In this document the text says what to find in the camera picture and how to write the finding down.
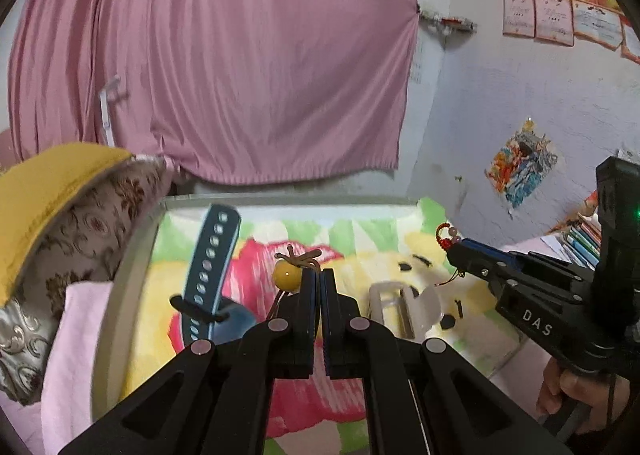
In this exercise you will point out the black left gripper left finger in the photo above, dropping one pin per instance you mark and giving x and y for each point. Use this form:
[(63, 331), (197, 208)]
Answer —
[(295, 330)]

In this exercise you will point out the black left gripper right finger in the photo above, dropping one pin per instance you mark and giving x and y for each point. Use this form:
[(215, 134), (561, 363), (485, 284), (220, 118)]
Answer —
[(345, 333)]

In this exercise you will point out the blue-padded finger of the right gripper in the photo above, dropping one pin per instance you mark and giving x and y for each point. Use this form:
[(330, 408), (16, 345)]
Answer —
[(492, 265)]

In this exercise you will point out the red charm ornament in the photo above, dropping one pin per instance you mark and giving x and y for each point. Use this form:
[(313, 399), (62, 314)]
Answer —
[(446, 236)]

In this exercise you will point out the brown hair tie yellow bead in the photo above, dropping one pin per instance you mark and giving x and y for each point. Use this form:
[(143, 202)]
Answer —
[(287, 274)]

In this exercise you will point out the person's right hand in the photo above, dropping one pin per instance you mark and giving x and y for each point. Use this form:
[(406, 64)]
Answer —
[(558, 383)]

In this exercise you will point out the white hair clip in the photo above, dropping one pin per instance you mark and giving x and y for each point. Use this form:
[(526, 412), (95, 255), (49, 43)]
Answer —
[(407, 312)]

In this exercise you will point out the stack of books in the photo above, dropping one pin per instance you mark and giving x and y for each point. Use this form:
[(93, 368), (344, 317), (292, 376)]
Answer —
[(578, 240)]

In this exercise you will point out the colourful cartoon towel liner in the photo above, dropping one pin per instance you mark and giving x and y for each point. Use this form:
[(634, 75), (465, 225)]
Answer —
[(318, 415)]

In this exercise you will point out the grey tray box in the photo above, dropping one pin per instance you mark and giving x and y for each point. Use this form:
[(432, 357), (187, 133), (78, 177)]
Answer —
[(365, 240)]

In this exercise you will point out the floral brocade pillow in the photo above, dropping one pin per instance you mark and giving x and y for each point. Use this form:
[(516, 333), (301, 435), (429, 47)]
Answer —
[(84, 243)]

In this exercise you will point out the pink folded blanket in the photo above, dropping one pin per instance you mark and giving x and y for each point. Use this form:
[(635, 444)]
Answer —
[(66, 393)]

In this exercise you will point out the pink curtain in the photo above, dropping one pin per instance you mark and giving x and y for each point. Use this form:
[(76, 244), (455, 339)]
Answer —
[(239, 92)]

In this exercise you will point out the yellow pillow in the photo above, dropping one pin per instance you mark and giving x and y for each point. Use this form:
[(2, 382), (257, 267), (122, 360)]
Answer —
[(35, 190)]

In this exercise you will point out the blue watch with strap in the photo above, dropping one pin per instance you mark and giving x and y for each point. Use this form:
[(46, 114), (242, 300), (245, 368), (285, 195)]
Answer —
[(203, 311)]

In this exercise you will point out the colourful wall drawing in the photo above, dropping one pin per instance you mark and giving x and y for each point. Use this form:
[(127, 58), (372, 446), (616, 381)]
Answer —
[(521, 165)]

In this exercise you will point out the wall certificates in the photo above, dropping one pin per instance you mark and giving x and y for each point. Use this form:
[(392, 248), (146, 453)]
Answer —
[(561, 22)]

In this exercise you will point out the white window handle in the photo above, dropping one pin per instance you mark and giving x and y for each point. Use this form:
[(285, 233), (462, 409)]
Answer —
[(105, 113)]

